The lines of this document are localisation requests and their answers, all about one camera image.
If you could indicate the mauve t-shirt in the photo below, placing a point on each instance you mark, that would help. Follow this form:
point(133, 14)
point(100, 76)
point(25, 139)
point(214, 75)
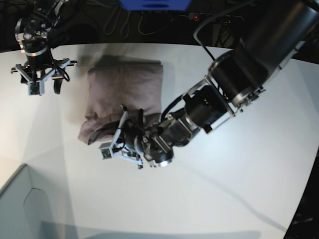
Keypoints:
point(137, 85)

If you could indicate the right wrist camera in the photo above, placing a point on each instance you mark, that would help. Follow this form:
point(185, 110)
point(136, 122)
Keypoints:
point(36, 88)

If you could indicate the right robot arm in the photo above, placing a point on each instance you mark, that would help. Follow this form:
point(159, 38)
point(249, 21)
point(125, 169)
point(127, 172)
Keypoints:
point(37, 36)

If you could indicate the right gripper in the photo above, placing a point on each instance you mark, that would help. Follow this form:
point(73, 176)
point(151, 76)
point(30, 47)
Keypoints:
point(43, 72)

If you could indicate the blue plastic box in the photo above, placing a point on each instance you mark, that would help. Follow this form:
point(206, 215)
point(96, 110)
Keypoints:
point(144, 5)

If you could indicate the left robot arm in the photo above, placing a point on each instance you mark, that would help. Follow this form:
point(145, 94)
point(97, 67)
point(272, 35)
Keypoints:
point(234, 79)

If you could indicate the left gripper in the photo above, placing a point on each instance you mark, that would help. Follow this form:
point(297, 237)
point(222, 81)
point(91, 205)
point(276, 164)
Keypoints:
point(125, 141)

